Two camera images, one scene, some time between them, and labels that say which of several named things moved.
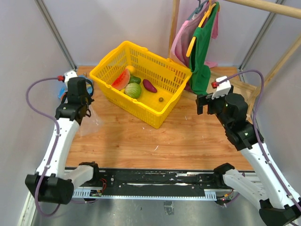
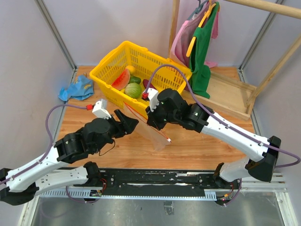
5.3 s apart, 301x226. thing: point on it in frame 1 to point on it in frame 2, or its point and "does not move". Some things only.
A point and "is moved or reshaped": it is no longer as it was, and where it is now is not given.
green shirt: (200, 82) does not move
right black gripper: (202, 100) to (151, 119)
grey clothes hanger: (198, 9) does not move
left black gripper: (90, 99) to (126, 126)
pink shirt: (184, 36) does not move
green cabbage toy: (133, 89) does not move
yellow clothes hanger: (206, 15) does not move
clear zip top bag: (90, 125) is moved or reshaped
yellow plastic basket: (141, 82) does not move
